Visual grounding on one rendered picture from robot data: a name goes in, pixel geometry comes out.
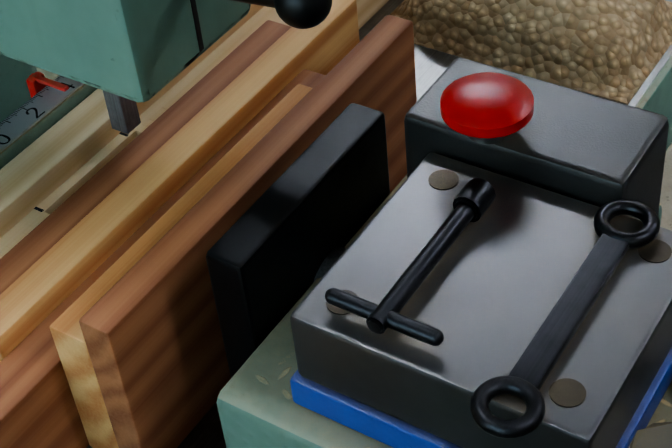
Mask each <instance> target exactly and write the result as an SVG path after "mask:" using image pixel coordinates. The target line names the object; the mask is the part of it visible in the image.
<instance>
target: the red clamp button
mask: <svg viewBox="0 0 672 448"><path fill-rule="evenodd" d="M440 111H441V116H442V119H443V120H444V122H445V123H446V124H447V125H448V126H449V127H450V128H451V129H453V130H454V131H456V132H458V133H460V134H463V135H466V136H470V137H475V138H497V137H503V136H507V135H510V134H512V133H515V132H517V131H519V130H521V129H522V128H523V127H525V126H526V125H527V124H528V123H529V121H530V120H531V118H532V116H533V112H534V97H533V94H532V91H531V90H530V89H529V87H528V86H527V85H526V84H525V83H523V82H522V81H520V80H518V79H516V78H514V77H511V76H508V75H504V74H500V73H494V72H481V73H475V74H471V75H467V76H464V77H462V78H459V79H457V80H455V81H454V82H452V83H451V84H449V85H448V86H447V87H446V88H445V90H444V91H443V93H442V95H441V98H440Z"/></svg>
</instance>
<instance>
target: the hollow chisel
mask: <svg viewBox="0 0 672 448"><path fill-rule="evenodd" d="M103 94H104V98H105V102H106V106H107V110H108V114H109V118H110V122H111V126H112V129H115V130H118V131H120V132H123V133H126V134H129V133H130V132H131V131H132V130H133V129H134V128H136V127H137V126H138V125H139V124H140V123H141V121H140V116H139V112H138V108H137V104H136V102H135V101H132V100H129V99H127V98H124V97H121V96H118V95H115V94H112V93H109V92H106V91H104V90H103Z"/></svg>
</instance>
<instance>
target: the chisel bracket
mask: <svg viewBox="0 0 672 448"><path fill-rule="evenodd" d="M250 7H251V4H249V3H243V2H237V1H232V0H0V54H1V55H3V56H6V57H9V58H12V59H15V60H18V61H21V62H23V63H26V64H29V65H32V66H35V67H38V68H41V69H44V70H46V71H49V72H52V73H55V74H58V75H61V76H64V77H66V78H69V79H72V80H75V81H78V82H81V83H84V84H86V85H89V86H92V87H95V88H98V89H101V90H104V91H106V92H109V93H112V94H115V95H118V96H121V97H124V98H127V99H129V100H132V101H135V102H146V101H148V100H150V99H151V98H152V97H153V96H154V95H156V94H157V93H158V92H159V91H160V90H161V89H162V88H164V87H165V86H166V85H167V84H168V83H169V82H170V81H172V80H173V79H174V78H175V77H176V76H177V75H178V74H180V73H181V72H182V71H183V70H184V69H185V68H186V67H188V66H189V65H190V64H191V63H192V62H193V61H194V60H196V59H197V58H198V57H199V56H200V55H201V54H202V53H204V52H205V51H206V50H207V49H208V48H209V47H210V46H212V45H213V44H214V43H215V42H216V41H217V40H218V39H220V38H221V37H222V36H223V35H224V34H225V33H226V32H228V31H229V30H230V29H231V28H232V27H233V26H234V25H236V24H237V23H238V22H239V21H240V20H241V19H242V18H244V17H245V16H246V15H247V14H248V12H249V10H250Z"/></svg>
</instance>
